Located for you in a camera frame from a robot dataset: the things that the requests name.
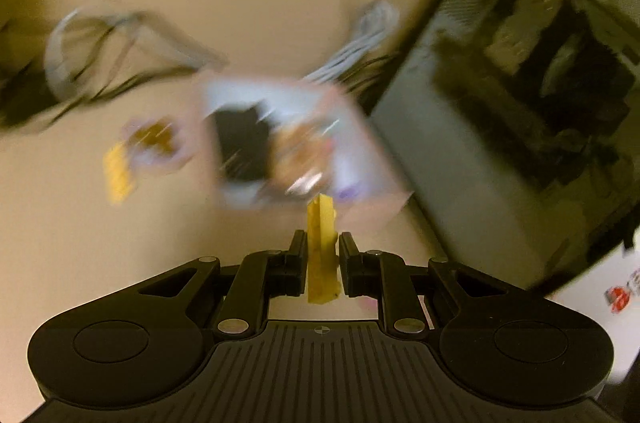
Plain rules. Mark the red white small object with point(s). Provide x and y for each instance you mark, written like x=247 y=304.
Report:
x=620 y=295

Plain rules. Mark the clear snack packet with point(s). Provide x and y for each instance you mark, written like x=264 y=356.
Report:
x=302 y=153

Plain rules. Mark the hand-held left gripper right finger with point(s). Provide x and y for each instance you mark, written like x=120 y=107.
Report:
x=346 y=260

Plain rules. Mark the purple bead toy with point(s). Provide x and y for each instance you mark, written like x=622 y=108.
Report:
x=348 y=192

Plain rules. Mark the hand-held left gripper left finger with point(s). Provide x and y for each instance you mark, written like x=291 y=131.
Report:
x=299 y=260

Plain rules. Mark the small yellow toy piece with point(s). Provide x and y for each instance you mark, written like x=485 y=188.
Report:
x=320 y=253

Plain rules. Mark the black soft object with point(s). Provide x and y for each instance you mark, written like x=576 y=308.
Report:
x=240 y=143

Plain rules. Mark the pink box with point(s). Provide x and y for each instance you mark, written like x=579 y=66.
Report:
x=370 y=163

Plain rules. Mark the glass-sided computer case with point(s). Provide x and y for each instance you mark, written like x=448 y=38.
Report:
x=500 y=103

